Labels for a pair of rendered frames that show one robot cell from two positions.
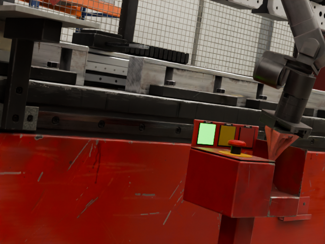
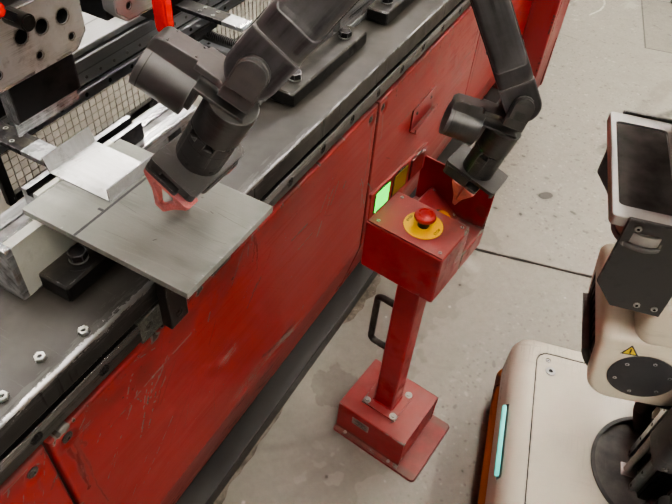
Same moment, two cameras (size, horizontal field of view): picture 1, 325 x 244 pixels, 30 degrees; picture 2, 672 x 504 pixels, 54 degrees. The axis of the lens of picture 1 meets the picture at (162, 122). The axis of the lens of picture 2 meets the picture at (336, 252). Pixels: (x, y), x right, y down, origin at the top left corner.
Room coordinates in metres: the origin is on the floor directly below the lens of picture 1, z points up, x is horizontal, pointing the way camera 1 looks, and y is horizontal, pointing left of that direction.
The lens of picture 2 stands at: (0.53, 0.29, 1.59)
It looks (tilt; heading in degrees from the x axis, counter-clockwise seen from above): 46 degrees down; 339
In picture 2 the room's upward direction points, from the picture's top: 5 degrees clockwise
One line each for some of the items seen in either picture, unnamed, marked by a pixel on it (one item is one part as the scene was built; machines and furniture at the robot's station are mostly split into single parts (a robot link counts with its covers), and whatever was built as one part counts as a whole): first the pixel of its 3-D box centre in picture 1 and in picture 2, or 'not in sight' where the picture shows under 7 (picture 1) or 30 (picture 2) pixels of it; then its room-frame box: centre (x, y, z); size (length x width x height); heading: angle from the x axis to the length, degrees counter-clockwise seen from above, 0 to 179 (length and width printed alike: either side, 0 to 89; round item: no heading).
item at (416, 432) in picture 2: not in sight; (394, 416); (1.30, -0.21, 0.06); 0.25 x 0.20 x 0.12; 37
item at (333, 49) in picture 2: (195, 95); (320, 63); (1.67, -0.08, 0.89); 0.30 x 0.05 x 0.03; 133
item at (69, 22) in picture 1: (23, 17); (150, 210); (1.19, 0.30, 1.00); 0.26 x 0.18 x 0.01; 43
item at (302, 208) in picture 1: (296, 208); (425, 109); (1.89, -0.45, 0.59); 0.15 x 0.02 x 0.07; 133
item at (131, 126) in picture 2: not in sight; (87, 160); (1.33, 0.37, 0.99); 0.20 x 0.03 x 0.03; 133
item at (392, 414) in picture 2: not in sight; (388, 397); (1.32, -0.19, 0.13); 0.10 x 0.10 x 0.01; 37
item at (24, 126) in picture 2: not in sight; (40, 85); (1.30, 0.40, 1.13); 0.10 x 0.02 x 0.10; 133
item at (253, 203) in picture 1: (245, 168); (428, 221); (1.32, -0.19, 0.75); 0.20 x 0.16 x 0.18; 127
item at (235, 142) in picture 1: (236, 148); (424, 220); (1.28, -0.16, 0.79); 0.04 x 0.04 x 0.04
